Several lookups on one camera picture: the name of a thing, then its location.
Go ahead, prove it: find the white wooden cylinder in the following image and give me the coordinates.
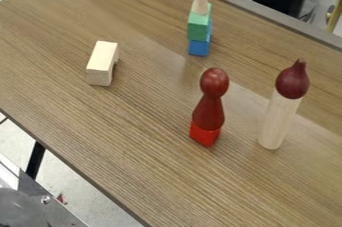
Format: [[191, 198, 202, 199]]
[[256, 87, 305, 150]]

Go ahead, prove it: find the green block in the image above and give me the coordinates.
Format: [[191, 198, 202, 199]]
[[185, 2, 214, 43]]

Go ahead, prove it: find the blue block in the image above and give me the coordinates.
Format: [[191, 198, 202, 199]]
[[187, 19, 214, 57]]

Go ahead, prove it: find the red cube block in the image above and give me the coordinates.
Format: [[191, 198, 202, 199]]
[[188, 119, 224, 148]]

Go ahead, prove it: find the dark red wooden pawn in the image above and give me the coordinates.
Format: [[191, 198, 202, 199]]
[[191, 67, 232, 131]]

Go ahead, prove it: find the dark red onion-shaped block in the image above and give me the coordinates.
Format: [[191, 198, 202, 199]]
[[273, 58, 312, 100]]

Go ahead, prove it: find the white wooden arch block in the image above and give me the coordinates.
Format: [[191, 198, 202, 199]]
[[84, 40, 121, 87]]

